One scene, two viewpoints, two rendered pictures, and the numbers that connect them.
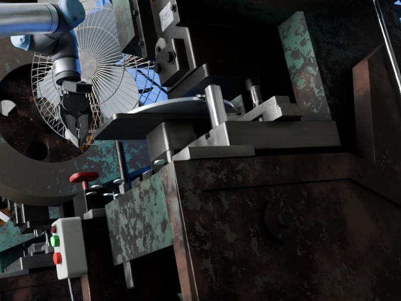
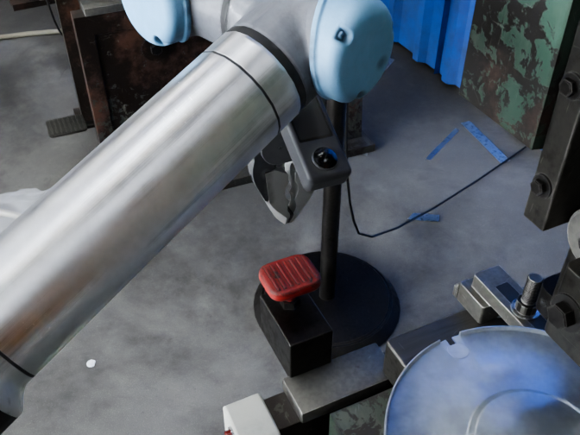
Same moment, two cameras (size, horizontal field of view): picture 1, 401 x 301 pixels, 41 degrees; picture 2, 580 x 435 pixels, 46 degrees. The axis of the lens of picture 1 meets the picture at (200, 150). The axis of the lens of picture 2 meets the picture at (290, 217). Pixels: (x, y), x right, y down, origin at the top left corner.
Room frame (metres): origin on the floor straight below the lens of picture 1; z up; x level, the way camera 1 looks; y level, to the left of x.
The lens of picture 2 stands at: (0.78, 0.23, 1.36)
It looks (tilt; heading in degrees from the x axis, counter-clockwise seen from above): 40 degrees down; 8
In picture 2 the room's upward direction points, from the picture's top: straight up
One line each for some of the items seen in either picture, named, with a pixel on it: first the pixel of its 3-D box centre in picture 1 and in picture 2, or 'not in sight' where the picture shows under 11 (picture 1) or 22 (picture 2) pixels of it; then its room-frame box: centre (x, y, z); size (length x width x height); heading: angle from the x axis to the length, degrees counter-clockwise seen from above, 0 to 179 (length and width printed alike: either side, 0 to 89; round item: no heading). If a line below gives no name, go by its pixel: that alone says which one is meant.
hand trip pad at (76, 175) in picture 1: (86, 187); (289, 293); (1.38, 0.32, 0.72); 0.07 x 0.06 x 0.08; 124
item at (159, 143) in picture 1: (159, 150); not in sight; (1.14, 0.09, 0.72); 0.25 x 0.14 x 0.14; 124
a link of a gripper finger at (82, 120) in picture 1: (80, 132); (293, 179); (1.41, 0.32, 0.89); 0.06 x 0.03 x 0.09; 32
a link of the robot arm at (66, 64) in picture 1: (66, 70); not in sight; (1.40, 0.33, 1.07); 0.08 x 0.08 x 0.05
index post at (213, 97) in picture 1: (215, 106); not in sight; (1.02, -0.05, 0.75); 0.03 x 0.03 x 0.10; 34
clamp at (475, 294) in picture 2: not in sight; (520, 303); (1.38, 0.04, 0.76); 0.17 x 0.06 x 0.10; 34
